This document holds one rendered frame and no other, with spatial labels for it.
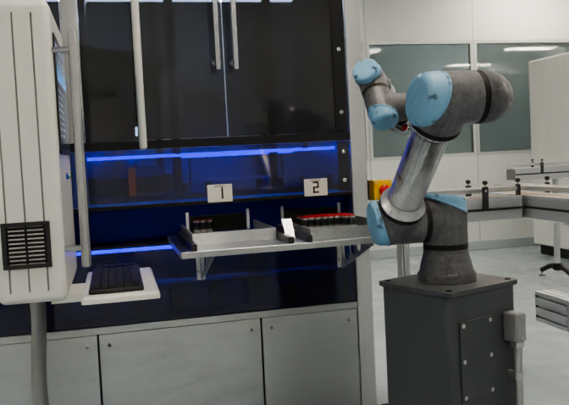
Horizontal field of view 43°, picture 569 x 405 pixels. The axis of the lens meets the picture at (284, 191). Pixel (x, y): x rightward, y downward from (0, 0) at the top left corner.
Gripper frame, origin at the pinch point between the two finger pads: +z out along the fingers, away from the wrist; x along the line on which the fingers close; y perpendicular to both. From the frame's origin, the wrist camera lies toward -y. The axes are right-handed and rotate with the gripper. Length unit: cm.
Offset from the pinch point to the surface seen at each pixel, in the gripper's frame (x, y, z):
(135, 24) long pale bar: -27, -72, -46
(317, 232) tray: -42.2, 4.4, -5.9
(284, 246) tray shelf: -51, 3, -13
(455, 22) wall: 219, -316, 435
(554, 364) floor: -19, 29, 205
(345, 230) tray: -36.3, 8.4, -0.4
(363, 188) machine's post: -19.8, -16.5, 31.5
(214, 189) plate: -53, -41, -3
